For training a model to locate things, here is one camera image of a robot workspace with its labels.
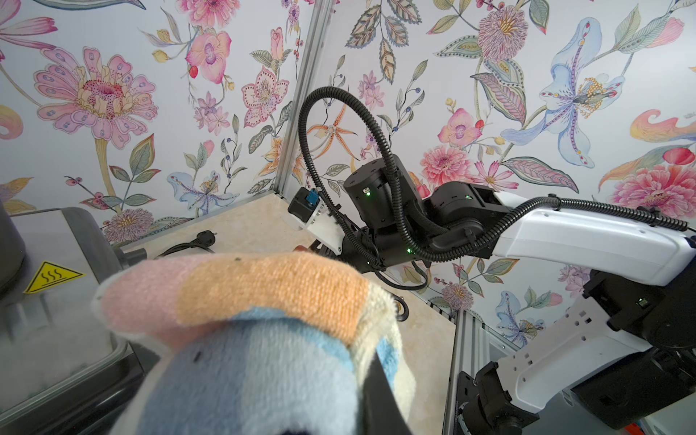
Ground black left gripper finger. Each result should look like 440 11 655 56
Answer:
362 355 411 435

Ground grey steel coffee machine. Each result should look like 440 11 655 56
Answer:
1 203 156 434

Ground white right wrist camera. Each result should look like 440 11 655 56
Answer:
287 187 344 257

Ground black coffee machine power cable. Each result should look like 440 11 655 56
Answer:
154 229 218 259

